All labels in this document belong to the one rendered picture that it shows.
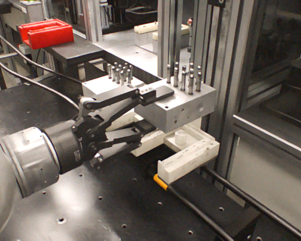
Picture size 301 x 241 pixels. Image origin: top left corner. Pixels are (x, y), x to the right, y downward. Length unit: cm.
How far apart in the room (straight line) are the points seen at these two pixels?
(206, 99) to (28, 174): 33
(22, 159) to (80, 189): 41
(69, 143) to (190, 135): 31
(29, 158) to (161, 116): 22
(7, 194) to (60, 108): 95
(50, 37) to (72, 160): 74
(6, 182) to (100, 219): 51
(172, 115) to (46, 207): 43
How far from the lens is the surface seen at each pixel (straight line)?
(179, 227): 71
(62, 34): 113
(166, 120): 49
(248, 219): 58
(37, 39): 110
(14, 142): 42
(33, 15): 127
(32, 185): 42
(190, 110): 52
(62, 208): 77
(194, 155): 58
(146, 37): 105
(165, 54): 77
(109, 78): 77
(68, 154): 42
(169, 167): 55
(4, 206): 23
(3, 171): 23
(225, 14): 62
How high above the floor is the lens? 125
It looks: 33 degrees down
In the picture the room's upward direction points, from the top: straight up
